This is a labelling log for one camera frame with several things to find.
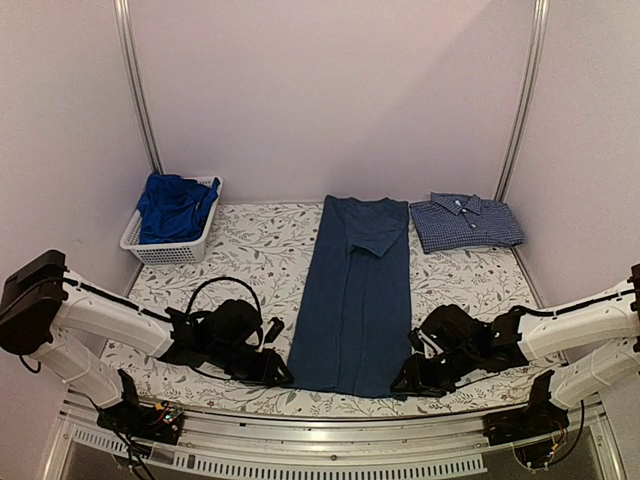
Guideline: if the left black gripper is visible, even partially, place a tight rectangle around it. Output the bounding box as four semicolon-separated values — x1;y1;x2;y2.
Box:
208;341;295;389

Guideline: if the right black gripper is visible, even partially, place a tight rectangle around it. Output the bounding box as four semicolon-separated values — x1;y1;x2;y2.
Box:
390;346;478;399

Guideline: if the dark teal t-shirt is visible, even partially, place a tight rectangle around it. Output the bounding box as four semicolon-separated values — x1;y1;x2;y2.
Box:
287;195;412;398

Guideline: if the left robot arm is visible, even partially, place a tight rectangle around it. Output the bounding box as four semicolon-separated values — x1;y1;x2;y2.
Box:
1;250;293;434

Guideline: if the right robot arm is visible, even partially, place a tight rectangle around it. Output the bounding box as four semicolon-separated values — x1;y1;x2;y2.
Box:
390;266;639;443

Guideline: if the white plastic laundry basket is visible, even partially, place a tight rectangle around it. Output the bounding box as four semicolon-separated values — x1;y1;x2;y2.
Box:
119;173;223;265

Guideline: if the floral patterned table mat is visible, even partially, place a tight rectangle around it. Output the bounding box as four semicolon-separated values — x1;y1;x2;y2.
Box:
101;203;561;418

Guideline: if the folded blue checkered shirt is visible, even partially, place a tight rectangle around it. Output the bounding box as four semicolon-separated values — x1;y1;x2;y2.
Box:
409;193;525;254

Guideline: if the bright blue garment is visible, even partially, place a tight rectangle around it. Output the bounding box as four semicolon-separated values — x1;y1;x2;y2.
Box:
137;173;221;245

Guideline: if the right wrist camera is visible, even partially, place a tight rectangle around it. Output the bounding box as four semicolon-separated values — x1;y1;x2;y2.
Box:
408;328;434;359

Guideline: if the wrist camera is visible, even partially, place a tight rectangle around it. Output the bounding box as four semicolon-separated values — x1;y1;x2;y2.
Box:
262;317;285;345
408;328;434;359

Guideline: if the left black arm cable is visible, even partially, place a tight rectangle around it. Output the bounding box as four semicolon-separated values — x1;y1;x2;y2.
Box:
185;276;264;326

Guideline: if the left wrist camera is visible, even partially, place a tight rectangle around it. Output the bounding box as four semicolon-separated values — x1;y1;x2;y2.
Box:
262;317;285;345

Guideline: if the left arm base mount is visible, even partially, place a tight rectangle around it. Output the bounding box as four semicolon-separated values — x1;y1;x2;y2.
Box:
97;401;185;446

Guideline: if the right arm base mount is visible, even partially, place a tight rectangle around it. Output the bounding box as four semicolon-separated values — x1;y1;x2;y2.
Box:
482;401;569;446

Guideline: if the right aluminium frame post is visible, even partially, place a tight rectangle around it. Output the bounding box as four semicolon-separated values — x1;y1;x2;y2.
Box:
494;0;550;202

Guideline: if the aluminium frame post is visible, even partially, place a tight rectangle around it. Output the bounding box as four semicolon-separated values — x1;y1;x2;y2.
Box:
494;0;550;202
113;0;163;174

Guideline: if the left aluminium frame post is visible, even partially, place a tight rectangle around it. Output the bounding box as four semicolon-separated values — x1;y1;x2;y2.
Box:
113;0;163;174

